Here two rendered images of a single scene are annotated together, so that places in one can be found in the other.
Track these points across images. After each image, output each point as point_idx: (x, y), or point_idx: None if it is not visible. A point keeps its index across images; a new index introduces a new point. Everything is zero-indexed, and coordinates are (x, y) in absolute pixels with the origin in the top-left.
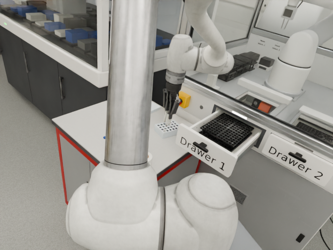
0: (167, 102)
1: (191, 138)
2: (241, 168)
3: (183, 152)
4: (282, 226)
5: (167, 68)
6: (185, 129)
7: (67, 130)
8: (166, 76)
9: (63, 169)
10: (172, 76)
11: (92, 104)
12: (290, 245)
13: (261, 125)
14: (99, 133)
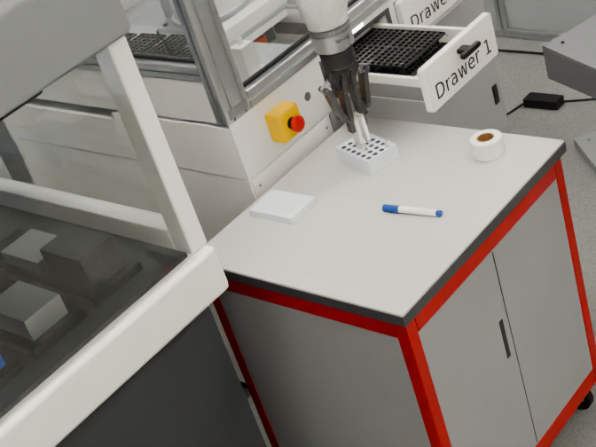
0: (348, 100)
1: (444, 67)
2: (405, 109)
3: (430, 127)
4: (480, 111)
5: (333, 27)
6: (433, 65)
7: (437, 271)
8: (339, 42)
9: (448, 435)
10: (349, 27)
11: (185, 416)
12: (498, 121)
13: (380, 9)
14: (422, 230)
